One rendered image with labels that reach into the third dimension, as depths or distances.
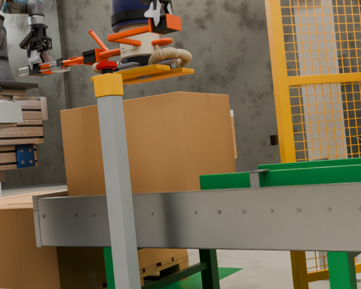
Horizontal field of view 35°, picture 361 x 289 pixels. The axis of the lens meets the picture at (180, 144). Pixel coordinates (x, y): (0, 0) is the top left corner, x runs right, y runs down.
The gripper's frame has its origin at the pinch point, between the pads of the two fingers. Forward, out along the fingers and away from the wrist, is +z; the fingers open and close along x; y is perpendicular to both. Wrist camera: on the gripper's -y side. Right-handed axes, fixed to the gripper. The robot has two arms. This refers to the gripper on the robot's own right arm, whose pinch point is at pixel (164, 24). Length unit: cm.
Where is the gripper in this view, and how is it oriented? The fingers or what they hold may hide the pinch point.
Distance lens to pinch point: 207.0
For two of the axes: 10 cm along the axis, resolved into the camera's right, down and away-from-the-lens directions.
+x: -5.3, 0.5, -8.5
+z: 1.1, 9.9, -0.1
